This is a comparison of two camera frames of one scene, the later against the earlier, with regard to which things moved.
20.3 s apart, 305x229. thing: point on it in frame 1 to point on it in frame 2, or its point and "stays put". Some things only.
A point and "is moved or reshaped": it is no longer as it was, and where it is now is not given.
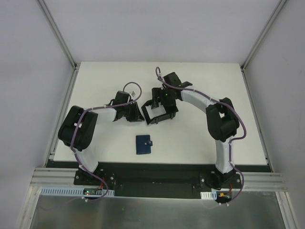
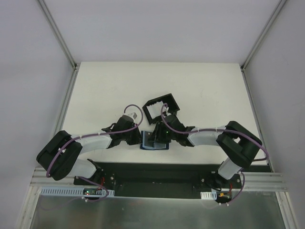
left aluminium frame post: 49,19 stays put
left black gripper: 132,112 to 134,137
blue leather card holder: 143,144 is moved or reshaped
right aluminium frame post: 279,6 stays put
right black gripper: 163,112 to 158,136
